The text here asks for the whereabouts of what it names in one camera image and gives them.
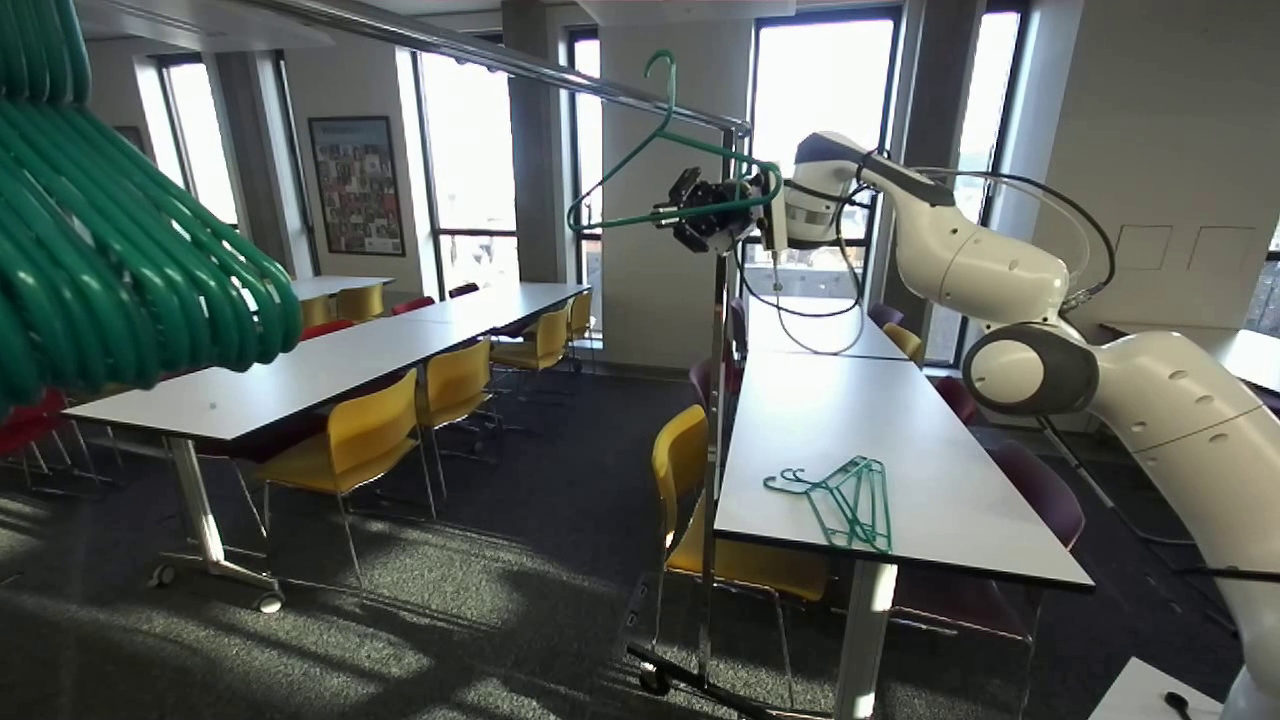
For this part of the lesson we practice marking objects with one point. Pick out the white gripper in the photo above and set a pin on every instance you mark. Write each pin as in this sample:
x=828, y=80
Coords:
x=707, y=210

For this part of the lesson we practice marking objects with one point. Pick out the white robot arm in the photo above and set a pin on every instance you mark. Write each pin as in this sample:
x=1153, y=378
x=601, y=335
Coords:
x=1207, y=441

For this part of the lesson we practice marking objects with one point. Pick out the yellow chair near table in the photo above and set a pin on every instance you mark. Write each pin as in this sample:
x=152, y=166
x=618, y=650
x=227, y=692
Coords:
x=690, y=550

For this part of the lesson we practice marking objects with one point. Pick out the white near table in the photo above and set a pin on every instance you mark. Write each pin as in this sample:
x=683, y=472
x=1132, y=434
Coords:
x=827, y=391

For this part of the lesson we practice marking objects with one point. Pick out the green hangers on table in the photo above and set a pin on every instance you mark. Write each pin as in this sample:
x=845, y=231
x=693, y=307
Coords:
x=851, y=502

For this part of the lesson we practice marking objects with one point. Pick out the maroon chair near table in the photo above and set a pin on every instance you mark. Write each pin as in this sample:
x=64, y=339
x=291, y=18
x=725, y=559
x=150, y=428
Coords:
x=961, y=603

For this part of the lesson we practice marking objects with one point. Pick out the long white table row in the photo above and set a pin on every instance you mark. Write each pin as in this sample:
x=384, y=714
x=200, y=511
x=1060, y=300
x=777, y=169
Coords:
x=230, y=404

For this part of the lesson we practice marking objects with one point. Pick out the metal clothes rail stand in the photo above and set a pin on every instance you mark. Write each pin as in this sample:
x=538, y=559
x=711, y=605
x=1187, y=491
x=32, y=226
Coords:
x=569, y=472

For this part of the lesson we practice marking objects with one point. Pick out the framed wall picture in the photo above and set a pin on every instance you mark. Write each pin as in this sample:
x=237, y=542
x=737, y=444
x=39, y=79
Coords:
x=356, y=185

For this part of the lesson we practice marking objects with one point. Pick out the green hangers on rail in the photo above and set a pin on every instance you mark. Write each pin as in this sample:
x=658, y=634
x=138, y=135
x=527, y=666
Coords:
x=110, y=273

